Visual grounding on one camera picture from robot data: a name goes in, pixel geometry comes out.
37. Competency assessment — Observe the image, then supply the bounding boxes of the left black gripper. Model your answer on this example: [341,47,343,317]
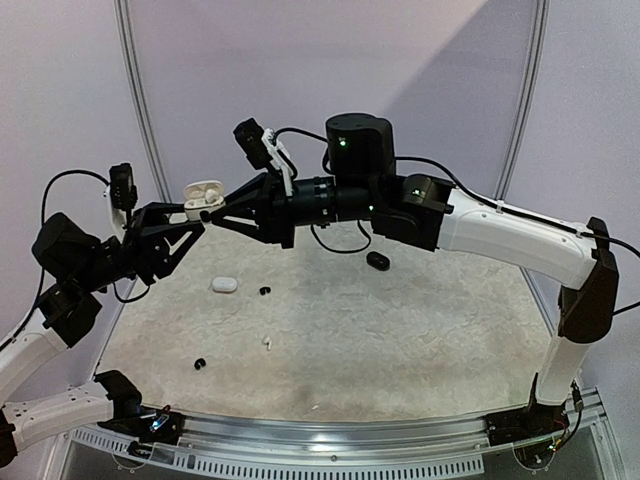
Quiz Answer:
[75,201,206,291]

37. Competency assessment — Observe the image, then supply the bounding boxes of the small white charging case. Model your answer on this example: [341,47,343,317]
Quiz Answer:
[183,180,225,221]

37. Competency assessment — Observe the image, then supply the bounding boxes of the white oval charging case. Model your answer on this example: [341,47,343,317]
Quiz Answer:
[210,277,238,293]

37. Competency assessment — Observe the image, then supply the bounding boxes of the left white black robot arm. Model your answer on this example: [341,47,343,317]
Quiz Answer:
[1,202,205,465]

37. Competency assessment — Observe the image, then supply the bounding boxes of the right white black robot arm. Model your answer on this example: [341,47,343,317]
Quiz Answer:
[202,113,619,436]

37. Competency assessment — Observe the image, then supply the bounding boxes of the black charging case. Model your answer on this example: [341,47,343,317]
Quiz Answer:
[366,251,391,271]

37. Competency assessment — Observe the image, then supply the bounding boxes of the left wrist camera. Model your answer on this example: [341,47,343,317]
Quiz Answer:
[104,163,138,240]

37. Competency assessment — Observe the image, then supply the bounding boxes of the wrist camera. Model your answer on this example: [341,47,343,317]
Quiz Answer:
[104,163,138,240]
[233,118,297,197]

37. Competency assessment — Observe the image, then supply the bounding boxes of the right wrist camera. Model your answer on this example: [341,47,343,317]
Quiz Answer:
[233,118,297,197]

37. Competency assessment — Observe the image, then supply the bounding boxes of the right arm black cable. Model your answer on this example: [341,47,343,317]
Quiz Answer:
[274,127,640,317]

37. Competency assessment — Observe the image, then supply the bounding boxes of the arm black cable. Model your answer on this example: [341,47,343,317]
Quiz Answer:
[274,127,640,317]
[0,170,151,351]

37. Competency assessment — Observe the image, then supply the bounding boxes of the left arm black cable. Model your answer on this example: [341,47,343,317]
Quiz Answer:
[0,170,151,351]

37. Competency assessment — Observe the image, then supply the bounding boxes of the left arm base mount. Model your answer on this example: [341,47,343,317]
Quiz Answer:
[97,406,186,445]

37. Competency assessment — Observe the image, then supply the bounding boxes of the left aluminium frame post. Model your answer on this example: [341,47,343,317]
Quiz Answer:
[114,0,172,202]

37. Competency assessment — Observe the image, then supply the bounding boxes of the aluminium frame post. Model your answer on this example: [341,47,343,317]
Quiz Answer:
[114,0,172,202]
[494,0,549,200]

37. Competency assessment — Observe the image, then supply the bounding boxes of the aluminium front rail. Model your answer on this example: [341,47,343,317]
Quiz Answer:
[57,387,616,476]

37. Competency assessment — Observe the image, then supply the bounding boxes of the right aluminium frame post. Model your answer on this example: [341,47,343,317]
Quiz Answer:
[494,0,549,200]

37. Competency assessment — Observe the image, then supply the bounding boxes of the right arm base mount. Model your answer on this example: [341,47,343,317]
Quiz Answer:
[483,398,584,451]

